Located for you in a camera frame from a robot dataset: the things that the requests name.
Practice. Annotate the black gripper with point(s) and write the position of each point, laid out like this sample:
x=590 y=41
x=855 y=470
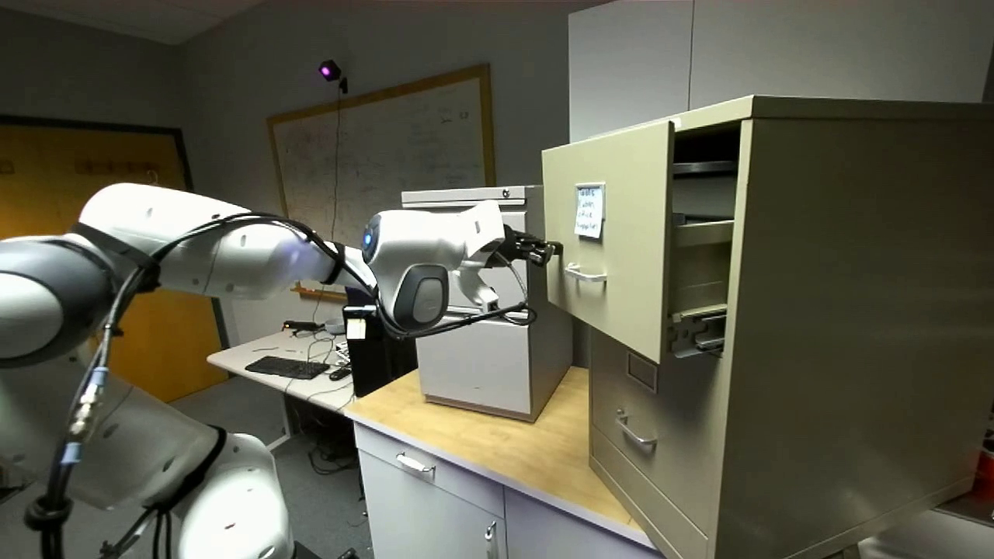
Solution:
x=524 y=249

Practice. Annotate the beige filing cabinet drawer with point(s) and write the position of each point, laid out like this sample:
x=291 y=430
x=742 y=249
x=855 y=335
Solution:
x=637 y=296

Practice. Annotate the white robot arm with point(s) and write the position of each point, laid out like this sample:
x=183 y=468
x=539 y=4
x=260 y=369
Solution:
x=207 y=249

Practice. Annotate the white drawer label card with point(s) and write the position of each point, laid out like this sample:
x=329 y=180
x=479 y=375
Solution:
x=590 y=211

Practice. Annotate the beige unlabelled cabinet drawer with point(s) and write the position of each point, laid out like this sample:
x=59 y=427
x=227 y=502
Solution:
x=673 y=477

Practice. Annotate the gray lateral file cabinet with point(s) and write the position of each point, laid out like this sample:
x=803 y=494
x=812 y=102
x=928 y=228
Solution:
x=486 y=362

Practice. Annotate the wood framed whiteboard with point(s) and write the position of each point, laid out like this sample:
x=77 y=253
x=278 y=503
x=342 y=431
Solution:
x=416 y=143

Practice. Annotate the black computer tower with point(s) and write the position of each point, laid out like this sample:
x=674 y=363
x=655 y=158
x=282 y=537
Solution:
x=378 y=357

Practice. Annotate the black keyboard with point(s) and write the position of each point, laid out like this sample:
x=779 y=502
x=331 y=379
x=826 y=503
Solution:
x=288 y=367

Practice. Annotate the silver door key lock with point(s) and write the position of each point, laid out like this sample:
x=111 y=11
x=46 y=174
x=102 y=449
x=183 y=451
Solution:
x=492 y=537

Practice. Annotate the gray counter base cabinet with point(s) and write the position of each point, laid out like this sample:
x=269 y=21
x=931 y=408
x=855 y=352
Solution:
x=416 y=516

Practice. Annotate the white office desk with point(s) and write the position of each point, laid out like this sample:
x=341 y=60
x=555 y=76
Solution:
x=251 y=352

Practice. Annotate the beige filing cabinet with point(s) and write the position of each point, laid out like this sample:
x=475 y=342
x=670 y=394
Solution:
x=858 y=311

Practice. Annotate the camera with purple light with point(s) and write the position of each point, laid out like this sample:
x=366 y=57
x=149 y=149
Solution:
x=331 y=71

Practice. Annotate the orange wall board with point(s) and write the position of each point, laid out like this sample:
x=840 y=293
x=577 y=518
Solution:
x=65 y=174

